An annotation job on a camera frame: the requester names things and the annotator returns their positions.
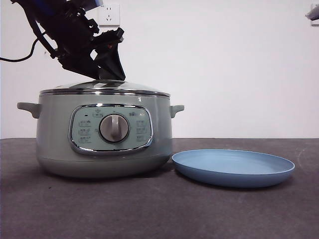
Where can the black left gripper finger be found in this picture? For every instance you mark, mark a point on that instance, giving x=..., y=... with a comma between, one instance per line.
x=103, y=67
x=116, y=64

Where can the blue round plate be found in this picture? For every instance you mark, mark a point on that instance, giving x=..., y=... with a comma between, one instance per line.
x=231, y=171

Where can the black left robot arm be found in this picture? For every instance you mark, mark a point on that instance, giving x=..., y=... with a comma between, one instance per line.
x=72, y=32

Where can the pale green electric steamer pot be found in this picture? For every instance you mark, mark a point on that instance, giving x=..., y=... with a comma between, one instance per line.
x=54, y=139

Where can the white wall socket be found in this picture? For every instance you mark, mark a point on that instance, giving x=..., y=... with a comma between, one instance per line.
x=109, y=15

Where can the glass lid with green knob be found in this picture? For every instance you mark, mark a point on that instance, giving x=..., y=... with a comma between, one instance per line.
x=74, y=87

